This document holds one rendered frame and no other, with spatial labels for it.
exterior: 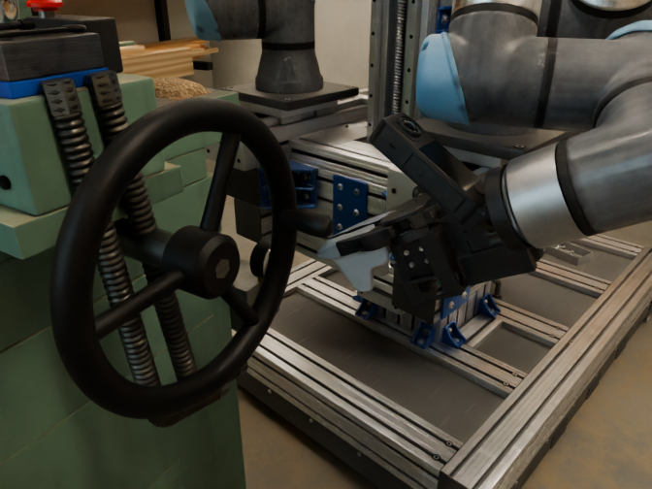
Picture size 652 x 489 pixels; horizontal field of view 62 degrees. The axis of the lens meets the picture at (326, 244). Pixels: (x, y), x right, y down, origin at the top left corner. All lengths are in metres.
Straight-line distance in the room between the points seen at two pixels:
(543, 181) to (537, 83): 0.09
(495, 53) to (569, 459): 1.18
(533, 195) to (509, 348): 1.05
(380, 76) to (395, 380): 0.67
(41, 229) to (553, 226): 0.40
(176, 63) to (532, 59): 0.58
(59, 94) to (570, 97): 0.39
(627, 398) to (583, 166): 1.38
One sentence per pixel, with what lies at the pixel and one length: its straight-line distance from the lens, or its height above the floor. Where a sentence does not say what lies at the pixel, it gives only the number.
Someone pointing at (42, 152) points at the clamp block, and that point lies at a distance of 0.48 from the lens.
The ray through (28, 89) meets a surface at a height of 0.97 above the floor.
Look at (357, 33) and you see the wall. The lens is 4.02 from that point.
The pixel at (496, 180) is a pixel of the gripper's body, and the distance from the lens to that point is 0.44.
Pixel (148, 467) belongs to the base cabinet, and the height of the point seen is 0.42.
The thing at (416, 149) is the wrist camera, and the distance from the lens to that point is 0.46.
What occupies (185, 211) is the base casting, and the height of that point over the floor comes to 0.77.
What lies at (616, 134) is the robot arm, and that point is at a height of 0.95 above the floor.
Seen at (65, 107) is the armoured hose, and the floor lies 0.95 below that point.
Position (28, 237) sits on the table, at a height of 0.86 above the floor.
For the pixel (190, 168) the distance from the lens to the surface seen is 0.73.
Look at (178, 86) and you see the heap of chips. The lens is 0.76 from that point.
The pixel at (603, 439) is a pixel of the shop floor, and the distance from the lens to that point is 1.61.
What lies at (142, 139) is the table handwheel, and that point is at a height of 0.94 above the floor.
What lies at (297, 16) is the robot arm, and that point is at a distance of 1.20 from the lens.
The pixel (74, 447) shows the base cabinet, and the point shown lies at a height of 0.55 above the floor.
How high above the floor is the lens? 1.04
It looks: 26 degrees down
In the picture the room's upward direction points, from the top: straight up
